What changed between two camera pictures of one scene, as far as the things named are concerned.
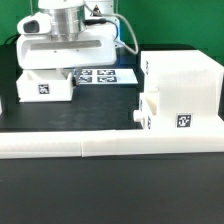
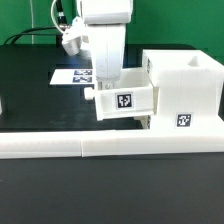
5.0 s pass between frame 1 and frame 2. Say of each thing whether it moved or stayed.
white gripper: moved
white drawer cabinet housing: stayed
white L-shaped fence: stayed
